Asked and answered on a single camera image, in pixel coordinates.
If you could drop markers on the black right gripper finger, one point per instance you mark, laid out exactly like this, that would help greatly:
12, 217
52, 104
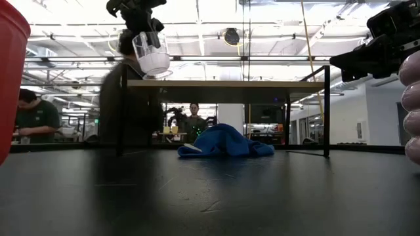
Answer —
357, 57
359, 72

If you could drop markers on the clear glass cup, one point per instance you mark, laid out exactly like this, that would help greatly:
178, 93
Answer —
154, 62

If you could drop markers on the red plastic mug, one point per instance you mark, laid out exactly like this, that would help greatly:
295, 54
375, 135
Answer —
11, 82

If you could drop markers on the person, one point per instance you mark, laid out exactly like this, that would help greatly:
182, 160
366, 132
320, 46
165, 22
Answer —
37, 119
131, 108
194, 124

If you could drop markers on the yellow cup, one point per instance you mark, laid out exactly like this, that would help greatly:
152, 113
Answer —
166, 130
175, 129

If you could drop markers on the black monitor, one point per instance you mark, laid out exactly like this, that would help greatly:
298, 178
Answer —
264, 114

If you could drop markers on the blue cloth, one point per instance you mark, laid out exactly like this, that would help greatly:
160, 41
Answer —
226, 142

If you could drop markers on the wooden shelf with black frame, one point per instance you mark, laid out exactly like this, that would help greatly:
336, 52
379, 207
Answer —
226, 88

